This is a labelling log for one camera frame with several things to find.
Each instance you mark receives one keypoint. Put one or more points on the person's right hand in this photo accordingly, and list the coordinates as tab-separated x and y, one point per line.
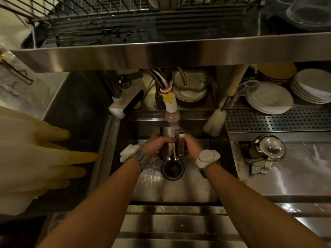
192	149

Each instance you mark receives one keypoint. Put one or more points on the person's left hand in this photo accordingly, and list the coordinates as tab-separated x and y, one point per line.
151	148

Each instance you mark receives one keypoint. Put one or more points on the person's right thumb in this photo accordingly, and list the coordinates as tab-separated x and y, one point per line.
187	139

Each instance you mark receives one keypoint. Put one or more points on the person's left thumb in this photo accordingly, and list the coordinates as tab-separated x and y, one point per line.
165	140

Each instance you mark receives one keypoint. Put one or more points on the steel milk pitcher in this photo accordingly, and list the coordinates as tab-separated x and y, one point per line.
170	149

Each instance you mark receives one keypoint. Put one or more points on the person's right forearm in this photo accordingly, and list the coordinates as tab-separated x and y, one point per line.
248	204

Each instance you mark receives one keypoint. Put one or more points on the person's left forearm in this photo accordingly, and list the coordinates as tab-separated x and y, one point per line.
103	206

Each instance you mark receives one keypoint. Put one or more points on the white right wrist tracker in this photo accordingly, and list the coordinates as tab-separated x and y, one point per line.
207	158

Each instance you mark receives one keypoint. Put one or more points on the white wrist tracker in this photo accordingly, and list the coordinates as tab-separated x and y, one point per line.
129	151
207	158

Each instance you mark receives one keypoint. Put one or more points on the white flexible faucet nozzle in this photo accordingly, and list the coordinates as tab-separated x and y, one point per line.
172	111

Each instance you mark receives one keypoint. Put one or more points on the black sink drain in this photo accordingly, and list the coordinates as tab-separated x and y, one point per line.
172	169

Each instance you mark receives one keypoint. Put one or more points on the white left wrist tracker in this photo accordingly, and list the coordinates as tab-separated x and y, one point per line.
129	151

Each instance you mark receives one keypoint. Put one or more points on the yellow faucet clip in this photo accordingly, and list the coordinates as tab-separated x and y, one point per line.
168	97

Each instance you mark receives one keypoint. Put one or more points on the steel sink basin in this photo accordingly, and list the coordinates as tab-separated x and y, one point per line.
201	183

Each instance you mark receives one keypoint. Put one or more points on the pink rubber band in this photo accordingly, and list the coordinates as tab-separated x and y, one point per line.
166	89

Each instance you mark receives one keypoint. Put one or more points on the grey ceramic bowl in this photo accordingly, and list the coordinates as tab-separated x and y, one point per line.
190	87

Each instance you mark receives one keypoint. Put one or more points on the white and black dispenser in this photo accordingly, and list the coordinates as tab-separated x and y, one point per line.
124	104

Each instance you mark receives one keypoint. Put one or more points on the steel faucet pipe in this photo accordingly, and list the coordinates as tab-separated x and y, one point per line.
156	85

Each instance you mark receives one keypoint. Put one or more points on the round metal strainer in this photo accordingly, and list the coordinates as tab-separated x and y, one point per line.
247	86

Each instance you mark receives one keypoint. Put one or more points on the steel pitcher with lid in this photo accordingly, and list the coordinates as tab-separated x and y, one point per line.
267	149

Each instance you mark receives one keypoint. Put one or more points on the stainless steel shelf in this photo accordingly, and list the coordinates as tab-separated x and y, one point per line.
168	52

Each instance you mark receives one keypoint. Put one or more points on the large white plate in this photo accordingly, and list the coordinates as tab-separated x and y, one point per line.
270	99

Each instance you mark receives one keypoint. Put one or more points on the perforated steel drain tray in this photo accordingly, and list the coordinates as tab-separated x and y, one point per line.
279	120

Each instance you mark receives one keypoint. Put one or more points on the stack of yellow plates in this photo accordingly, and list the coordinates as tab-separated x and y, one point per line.
279	71

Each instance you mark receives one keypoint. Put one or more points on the yellow rubber gloves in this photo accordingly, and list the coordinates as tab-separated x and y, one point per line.
33	157

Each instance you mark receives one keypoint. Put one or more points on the stack of white plates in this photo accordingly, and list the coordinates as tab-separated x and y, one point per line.
311	85

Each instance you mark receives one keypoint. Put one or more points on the clear glass bowl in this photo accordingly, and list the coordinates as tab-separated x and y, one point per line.
310	10

